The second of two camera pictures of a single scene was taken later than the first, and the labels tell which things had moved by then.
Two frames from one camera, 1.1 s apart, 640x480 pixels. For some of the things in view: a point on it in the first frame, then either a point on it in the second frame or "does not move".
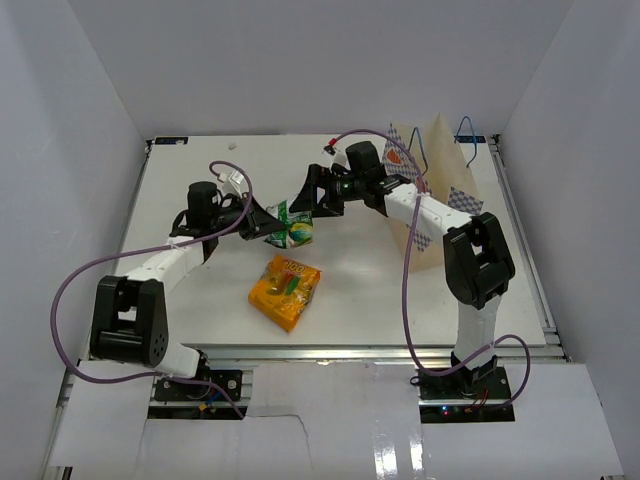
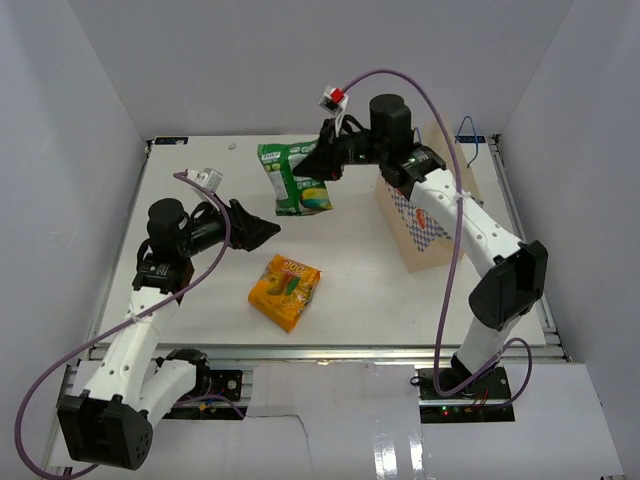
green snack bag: (298, 231) → (294, 194)
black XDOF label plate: (170, 140) does not move
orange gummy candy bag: (283, 291) does not move
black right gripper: (319, 176) → (327, 160)
